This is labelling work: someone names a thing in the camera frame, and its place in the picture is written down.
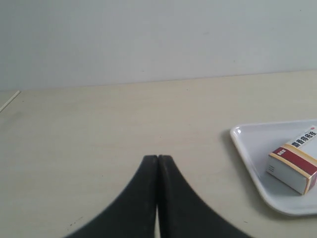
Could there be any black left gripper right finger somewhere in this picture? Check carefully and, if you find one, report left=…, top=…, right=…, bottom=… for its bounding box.
left=157, top=155, right=249, bottom=238

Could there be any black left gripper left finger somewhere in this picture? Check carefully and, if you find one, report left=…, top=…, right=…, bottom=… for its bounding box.
left=68, top=155, right=159, bottom=238

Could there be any white red medicine box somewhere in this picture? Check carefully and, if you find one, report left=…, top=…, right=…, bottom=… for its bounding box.
left=266, top=125, right=317, bottom=195

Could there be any white plastic tray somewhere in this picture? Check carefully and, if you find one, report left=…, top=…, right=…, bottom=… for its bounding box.
left=230, top=119, right=317, bottom=216

